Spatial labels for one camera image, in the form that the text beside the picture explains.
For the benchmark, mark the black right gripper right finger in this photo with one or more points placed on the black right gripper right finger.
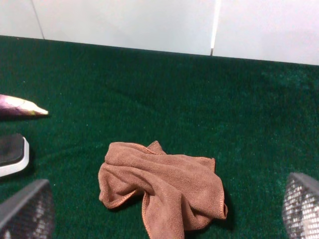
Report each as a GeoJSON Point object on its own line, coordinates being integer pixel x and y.
{"type": "Point", "coordinates": [300, 210]}

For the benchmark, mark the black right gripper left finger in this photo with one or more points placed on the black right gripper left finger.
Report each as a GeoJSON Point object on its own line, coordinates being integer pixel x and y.
{"type": "Point", "coordinates": [29, 213]}

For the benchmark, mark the purple eggplant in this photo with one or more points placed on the purple eggplant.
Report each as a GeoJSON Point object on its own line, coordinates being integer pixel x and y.
{"type": "Point", "coordinates": [14, 108]}

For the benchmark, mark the black and white board eraser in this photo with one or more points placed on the black and white board eraser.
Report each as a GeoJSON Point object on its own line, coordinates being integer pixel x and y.
{"type": "Point", "coordinates": [14, 154]}

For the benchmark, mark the green velvet table cloth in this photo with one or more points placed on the green velvet table cloth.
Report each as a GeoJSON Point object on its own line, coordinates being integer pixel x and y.
{"type": "Point", "coordinates": [258, 119]}

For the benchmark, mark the orange microfiber cloth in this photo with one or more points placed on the orange microfiber cloth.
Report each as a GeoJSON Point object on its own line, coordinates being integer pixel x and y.
{"type": "Point", "coordinates": [180, 193]}

